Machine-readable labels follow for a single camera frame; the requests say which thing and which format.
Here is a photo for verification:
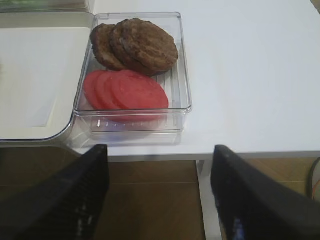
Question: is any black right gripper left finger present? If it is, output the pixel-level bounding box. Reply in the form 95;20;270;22
0;144;110;240

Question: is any rear brown meat patty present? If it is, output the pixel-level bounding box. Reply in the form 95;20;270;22
90;23;126;71

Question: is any rear red tomato slice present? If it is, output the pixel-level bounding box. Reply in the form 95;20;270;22
83;70;105;110

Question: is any white table leg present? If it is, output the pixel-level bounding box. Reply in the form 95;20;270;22
196;160;222;240

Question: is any black floor cable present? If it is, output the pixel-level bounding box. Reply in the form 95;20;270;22
307;156;320;201

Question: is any clear patty and tomato container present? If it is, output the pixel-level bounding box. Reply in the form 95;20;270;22
71;12;192;148

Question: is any red tomato slice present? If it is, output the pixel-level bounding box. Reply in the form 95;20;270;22
83;70;105;110
95;71;121;110
111;70;169;110

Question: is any clear lettuce and cheese container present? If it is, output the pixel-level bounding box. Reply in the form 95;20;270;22
0;0;96;13

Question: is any front red tomato slice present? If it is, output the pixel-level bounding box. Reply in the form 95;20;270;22
111;70;169;110

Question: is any white serving tray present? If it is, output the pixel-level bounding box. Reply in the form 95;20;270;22
0;12;95;146

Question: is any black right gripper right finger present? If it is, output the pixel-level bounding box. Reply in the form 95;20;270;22
210;145;320;240

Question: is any middle red tomato slice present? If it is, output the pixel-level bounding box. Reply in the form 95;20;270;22
95;71;121;110

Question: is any brown meat patty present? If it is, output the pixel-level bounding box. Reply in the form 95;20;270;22
90;23;126;71
109;18;179;76

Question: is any front brown meat patty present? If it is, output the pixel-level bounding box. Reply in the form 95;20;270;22
109;18;179;76

